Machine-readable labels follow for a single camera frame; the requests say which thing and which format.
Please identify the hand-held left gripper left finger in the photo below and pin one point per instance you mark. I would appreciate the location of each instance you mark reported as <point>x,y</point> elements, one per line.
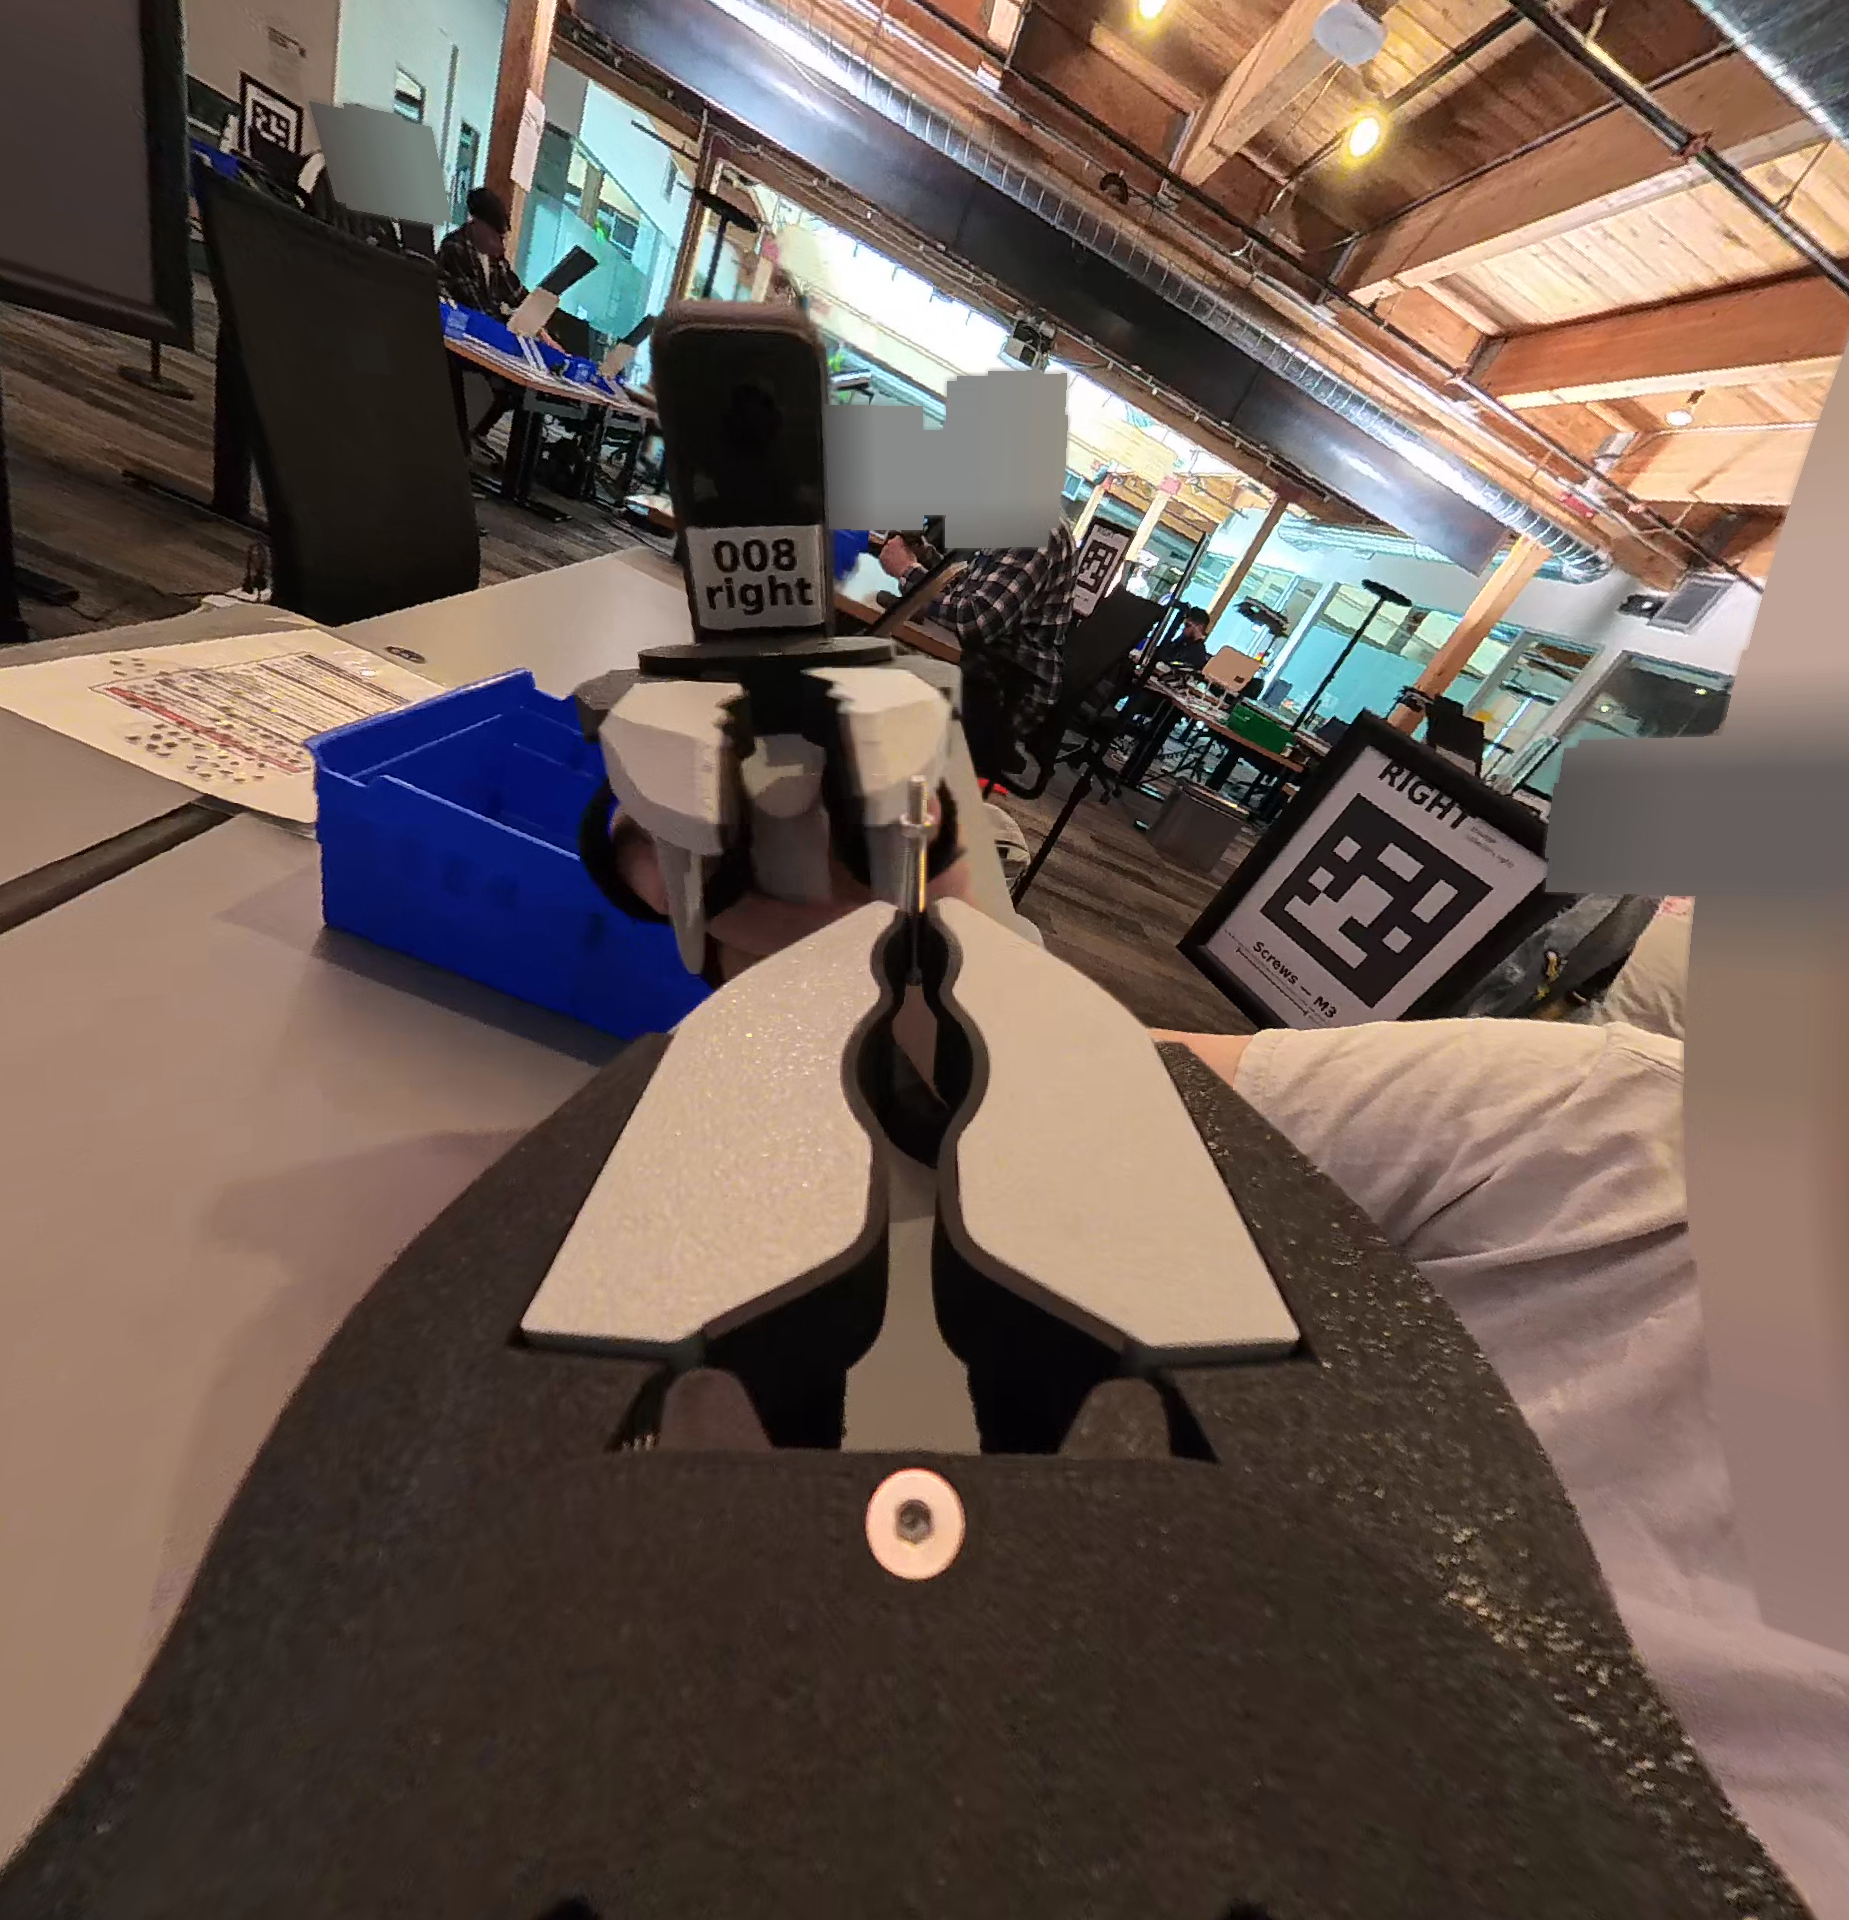
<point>713,1170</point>

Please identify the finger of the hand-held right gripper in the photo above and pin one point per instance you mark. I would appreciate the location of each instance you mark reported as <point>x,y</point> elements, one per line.
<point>893,735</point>
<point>661,764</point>

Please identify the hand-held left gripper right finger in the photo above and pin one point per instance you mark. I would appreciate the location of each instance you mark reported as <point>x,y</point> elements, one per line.
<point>1118,1184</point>

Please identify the metal bolt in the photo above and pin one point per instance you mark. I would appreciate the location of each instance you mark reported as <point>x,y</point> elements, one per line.
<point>917,854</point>

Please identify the blue plastic bin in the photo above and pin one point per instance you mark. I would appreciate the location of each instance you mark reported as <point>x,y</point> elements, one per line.
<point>458,870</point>

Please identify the person's right hand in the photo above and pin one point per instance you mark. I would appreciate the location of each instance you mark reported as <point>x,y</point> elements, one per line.
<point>767,934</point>

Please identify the wooden work desk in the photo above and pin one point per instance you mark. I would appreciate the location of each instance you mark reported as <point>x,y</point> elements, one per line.
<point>534,352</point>

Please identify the black office chair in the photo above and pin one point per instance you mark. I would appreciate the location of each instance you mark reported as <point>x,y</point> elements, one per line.
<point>1103,646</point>

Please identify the small marker sign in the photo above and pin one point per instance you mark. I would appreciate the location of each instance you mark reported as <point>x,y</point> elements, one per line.
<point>1098,567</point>

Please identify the grey trash bin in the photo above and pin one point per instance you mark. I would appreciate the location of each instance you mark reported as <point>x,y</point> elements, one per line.
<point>1208,826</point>

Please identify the green bin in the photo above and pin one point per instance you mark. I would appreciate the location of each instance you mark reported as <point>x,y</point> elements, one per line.
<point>1263,728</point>

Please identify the black high-back chair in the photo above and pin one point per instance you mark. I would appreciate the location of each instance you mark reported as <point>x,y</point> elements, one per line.
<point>355,421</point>

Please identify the framed marker sign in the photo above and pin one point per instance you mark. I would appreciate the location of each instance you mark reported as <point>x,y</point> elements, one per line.
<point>1373,885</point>

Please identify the printed paper sheet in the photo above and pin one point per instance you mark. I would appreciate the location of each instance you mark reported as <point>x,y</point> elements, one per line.
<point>219,705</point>

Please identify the scattered small screws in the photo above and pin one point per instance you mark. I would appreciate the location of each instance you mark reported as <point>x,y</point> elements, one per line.
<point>189,735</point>

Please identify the black light stand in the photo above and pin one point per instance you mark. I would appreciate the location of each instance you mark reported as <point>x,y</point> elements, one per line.
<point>1384,590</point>

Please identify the round ceiling lamp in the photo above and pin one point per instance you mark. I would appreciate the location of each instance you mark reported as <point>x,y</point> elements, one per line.
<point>1362,133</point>

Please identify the grey screen on stand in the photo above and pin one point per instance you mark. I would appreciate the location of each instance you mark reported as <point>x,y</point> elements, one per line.
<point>54,135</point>

